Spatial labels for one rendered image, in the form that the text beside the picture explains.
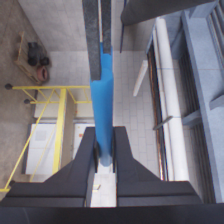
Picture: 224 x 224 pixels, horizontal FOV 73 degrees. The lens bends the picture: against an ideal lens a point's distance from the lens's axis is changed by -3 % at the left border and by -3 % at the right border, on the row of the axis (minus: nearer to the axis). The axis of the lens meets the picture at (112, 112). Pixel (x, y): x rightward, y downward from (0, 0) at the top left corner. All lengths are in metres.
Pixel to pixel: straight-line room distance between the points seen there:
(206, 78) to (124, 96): 2.20
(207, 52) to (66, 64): 3.88
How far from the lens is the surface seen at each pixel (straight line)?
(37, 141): 4.20
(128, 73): 5.00
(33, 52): 4.19
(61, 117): 2.97
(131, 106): 4.55
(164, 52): 3.89
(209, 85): 3.55
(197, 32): 4.23
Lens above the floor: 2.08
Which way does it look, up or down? 1 degrees up
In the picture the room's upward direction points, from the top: 90 degrees clockwise
